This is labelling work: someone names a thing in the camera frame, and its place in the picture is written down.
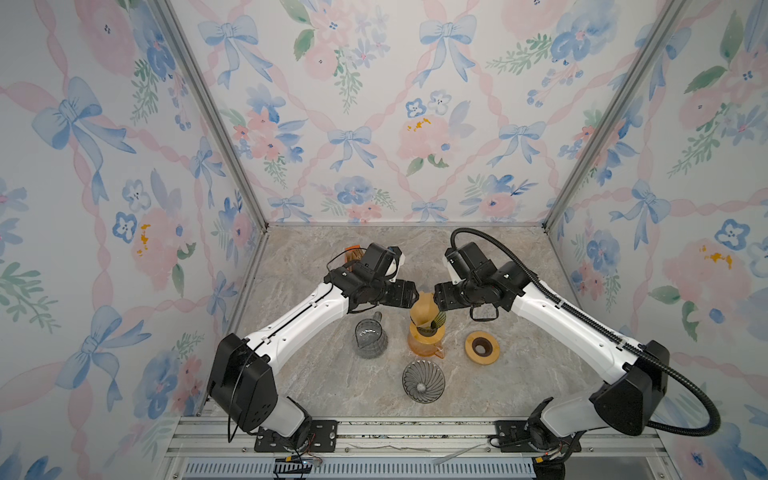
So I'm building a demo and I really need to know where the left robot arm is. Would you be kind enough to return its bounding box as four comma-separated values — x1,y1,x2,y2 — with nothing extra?
207,243,419,447

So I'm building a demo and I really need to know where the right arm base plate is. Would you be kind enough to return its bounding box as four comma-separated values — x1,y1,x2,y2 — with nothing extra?
488,420,582,456

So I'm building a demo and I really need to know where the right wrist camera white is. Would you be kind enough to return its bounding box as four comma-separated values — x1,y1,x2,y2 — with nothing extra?
443,257,461,285

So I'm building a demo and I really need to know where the grey ribbed dripper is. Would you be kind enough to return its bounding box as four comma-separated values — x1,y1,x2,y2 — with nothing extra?
401,360,446,404

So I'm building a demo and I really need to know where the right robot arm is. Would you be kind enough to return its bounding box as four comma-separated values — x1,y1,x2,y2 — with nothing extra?
434,242,668,451

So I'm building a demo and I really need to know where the green ribbed dripper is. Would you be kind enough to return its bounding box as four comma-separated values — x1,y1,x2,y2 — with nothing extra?
412,312,446,338

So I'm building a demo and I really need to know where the brown paper coffee filter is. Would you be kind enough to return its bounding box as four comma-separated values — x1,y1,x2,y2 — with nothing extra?
409,292,440,325

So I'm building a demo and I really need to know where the coffee filter pack orange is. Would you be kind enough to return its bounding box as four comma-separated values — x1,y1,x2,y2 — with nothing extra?
343,245,366,267

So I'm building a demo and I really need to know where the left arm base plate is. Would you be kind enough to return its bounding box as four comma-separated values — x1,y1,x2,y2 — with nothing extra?
254,420,339,454

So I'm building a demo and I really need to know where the orange glass carafe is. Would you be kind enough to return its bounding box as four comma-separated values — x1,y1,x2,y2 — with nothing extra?
408,336,445,359

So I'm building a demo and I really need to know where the grey glass carafe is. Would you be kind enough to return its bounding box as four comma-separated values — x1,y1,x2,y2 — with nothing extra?
354,312,388,359

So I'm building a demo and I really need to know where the aluminium corner post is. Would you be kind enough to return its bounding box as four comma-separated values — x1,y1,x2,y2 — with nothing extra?
148,0,268,234
542,0,688,234

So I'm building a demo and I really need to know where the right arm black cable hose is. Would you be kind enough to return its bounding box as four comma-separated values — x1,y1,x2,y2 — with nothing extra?
449,227,722,438

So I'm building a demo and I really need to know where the aluminium mounting rail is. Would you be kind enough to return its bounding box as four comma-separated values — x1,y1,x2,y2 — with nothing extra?
154,417,681,479

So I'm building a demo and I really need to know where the left aluminium corner post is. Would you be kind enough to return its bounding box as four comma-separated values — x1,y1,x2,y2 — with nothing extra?
148,0,268,234

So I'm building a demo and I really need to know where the right aluminium corner post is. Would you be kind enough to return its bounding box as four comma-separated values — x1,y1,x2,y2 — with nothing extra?
542,0,688,234

